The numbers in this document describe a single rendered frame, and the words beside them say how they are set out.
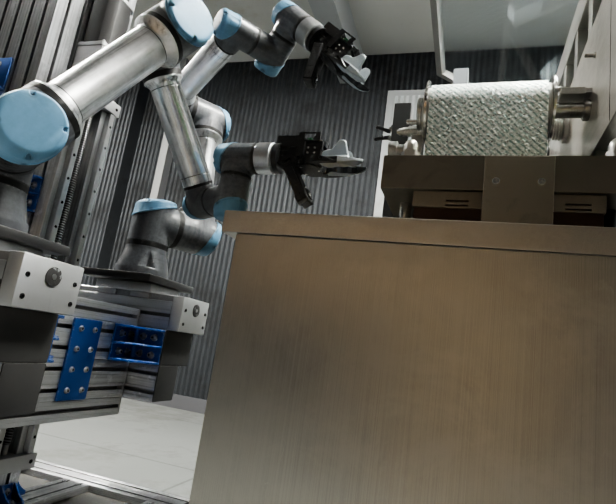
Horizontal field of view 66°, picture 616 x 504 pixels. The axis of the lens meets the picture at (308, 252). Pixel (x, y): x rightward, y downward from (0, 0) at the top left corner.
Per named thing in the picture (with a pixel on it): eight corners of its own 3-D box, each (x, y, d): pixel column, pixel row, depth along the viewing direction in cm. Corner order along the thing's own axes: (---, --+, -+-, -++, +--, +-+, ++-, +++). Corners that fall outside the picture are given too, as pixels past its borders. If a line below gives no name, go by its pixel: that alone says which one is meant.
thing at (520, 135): (420, 199, 100) (427, 118, 103) (544, 203, 92) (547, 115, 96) (419, 198, 99) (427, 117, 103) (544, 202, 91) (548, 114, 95)
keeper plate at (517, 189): (480, 226, 75) (484, 160, 77) (550, 229, 72) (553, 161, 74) (480, 221, 72) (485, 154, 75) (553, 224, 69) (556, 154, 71)
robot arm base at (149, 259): (100, 269, 131) (108, 235, 133) (134, 279, 145) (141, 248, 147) (147, 274, 127) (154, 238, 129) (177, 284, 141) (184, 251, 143)
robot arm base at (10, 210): (-89, 214, 85) (-73, 163, 87) (-13, 237, 99) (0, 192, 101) (-27, 219, 81) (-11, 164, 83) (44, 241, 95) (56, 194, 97)
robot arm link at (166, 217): (120, 240, 139) (130, 196, 142) (163, 251, 147) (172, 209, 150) (134, 236, 130) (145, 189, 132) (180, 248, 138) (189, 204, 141)
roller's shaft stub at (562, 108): (549, 125, 103) (550, 107, 104) (586, 124, 101) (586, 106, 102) (553, 115, 99) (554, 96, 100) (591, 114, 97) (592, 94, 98)
